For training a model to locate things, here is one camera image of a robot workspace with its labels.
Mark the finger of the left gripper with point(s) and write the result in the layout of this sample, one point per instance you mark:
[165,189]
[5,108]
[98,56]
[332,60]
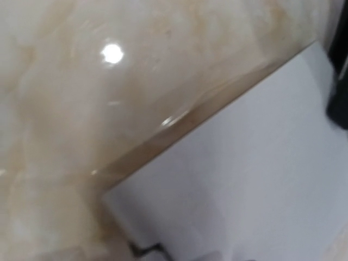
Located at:
[337,106]

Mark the white paper box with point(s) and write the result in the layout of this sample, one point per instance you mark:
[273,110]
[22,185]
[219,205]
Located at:
[263,179]

